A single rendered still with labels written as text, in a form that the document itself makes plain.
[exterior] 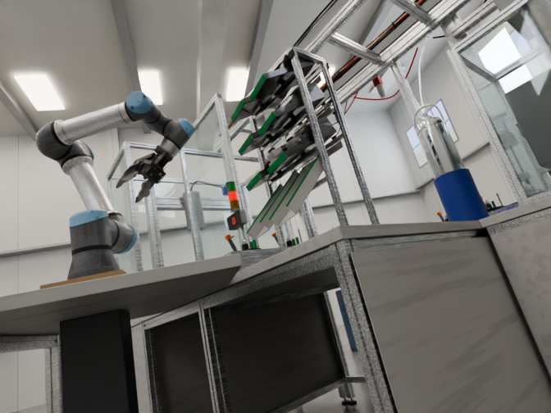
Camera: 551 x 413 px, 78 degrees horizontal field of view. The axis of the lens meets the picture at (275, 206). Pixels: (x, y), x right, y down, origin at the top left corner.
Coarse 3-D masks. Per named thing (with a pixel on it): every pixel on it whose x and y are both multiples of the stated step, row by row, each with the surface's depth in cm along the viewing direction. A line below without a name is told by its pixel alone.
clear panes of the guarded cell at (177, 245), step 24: (120, 168) 234; (120, 192) 233; (168, 192) 284; (264, 192) 307; (144, 216) 264; (168, 216) 276; (144, 240) 257; (168, 240) 268; (192, 240) 280; (264, 240) 306; (120, 264) 231; (144, 264) 250; (168, 264) 261
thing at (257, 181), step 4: (300, 136) 139; (284, 144) 134; (284, 148) 133; (268, 164) 143; (284, 168) 136; (260, 172) 123; (264, 172) 124; (276, 172) 134; (256, 176) 125; (260, 176) 123; (264, 176) 124; (268, 176) 130; (272, 176) 137; (252, 180) 128; (256, 180) 126; (260, 180) 127; (264, 180) 133; (268, 180) 140; (248, 184) 131; (252, 184) 130; (256, 184) 129; (260, 184) 136; (248, 188) 133; (252, 188) 132
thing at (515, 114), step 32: (512, 32) 120; (480, 64) 128; (512, 64) 120; (544, 64) 113; (480, 96) 128; (512, 96) 120; (544, 96) 113; (512, 128) 120; (544, 128) 113; (512, 160) 120; (544, 160) 113
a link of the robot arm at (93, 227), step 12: (72, 216) 109; (84, 216) 108; (96, 216) 110; (72, 228) 108; (84, 228) 107; (96, 228) 108; (108, 228) 113; (72, 240) 107; (84, 240) 106; (96, 240) 107; (108, 240) 111
